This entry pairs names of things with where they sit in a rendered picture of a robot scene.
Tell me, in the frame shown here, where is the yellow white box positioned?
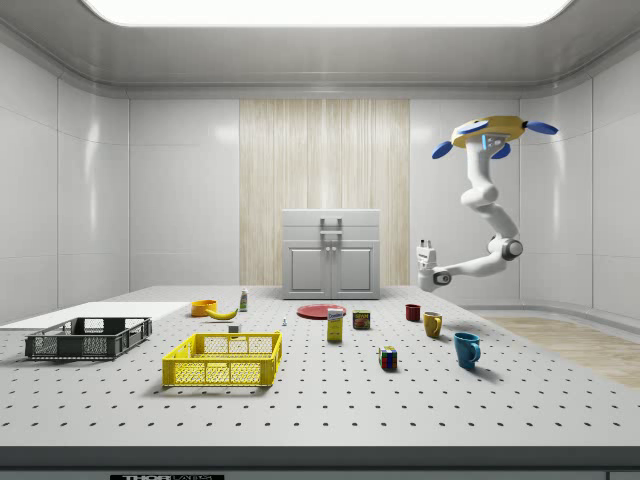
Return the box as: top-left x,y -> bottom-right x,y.
326,307 -> 348,344

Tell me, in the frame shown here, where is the white cabinet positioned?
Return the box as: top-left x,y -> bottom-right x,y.
281,208 -> 382,301

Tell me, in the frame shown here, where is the red plate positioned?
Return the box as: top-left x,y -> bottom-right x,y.
295,303 -> 348,322

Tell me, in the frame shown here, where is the dark grey basket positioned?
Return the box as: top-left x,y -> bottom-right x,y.
24,316 -> 154,363

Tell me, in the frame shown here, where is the blue mug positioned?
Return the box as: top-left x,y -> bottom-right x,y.
452,331 -> 483,371

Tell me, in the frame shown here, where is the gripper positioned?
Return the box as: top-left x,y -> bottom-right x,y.
417,239 -> 438,270

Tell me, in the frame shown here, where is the yellow mug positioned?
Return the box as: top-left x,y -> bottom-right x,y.
422,310 -> 444,339

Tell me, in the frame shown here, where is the yellow basket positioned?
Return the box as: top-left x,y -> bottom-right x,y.
161,331 -> 284,389

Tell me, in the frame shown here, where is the drone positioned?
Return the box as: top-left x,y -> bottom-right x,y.
431,114 -> 560,162

